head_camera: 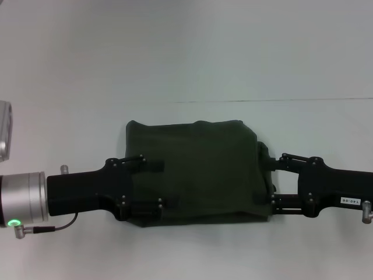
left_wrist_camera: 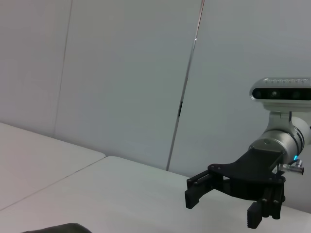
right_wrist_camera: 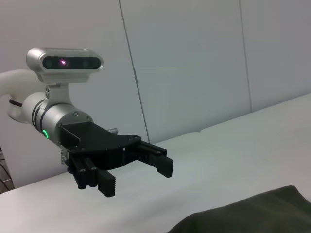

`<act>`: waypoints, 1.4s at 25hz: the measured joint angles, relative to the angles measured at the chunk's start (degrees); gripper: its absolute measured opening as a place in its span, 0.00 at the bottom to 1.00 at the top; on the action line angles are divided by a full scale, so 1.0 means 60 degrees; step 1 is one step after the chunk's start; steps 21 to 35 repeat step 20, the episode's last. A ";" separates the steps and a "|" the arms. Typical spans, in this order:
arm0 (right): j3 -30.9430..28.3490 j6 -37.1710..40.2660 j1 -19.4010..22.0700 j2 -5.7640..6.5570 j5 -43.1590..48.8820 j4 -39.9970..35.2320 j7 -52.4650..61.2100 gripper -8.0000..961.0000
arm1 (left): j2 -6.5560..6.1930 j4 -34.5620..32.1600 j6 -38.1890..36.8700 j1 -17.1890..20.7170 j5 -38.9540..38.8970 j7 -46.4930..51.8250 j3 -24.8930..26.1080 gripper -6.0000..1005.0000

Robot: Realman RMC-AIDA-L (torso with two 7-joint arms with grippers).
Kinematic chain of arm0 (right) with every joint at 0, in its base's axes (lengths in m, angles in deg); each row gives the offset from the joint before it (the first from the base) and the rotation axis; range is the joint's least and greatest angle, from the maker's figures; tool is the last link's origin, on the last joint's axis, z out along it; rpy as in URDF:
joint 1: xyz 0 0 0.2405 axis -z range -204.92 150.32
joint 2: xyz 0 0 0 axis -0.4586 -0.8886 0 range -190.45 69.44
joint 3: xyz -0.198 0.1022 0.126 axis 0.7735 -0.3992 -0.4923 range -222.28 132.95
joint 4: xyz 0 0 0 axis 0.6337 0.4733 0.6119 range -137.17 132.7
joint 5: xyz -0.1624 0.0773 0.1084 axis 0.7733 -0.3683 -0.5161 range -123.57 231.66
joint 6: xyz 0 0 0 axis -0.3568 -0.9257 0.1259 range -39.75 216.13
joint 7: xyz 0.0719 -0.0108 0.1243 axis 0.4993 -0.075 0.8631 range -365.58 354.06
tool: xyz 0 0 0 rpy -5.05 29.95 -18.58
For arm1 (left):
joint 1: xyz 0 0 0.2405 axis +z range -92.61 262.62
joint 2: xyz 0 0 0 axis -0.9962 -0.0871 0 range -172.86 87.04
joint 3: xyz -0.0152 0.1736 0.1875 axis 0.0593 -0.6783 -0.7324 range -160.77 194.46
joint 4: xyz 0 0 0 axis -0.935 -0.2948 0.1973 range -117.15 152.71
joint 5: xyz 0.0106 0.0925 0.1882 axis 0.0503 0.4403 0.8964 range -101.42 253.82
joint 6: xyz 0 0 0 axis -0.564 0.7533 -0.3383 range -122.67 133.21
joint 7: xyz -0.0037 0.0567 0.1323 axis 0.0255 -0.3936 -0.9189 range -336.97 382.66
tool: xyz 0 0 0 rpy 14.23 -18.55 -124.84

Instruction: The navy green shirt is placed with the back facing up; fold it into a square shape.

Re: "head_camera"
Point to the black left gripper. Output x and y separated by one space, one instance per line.
90 189

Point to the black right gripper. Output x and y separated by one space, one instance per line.
335 186

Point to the dark green shirt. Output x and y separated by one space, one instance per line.
201 172

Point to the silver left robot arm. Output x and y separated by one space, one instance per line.
26 198

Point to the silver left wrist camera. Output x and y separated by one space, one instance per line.
6 131

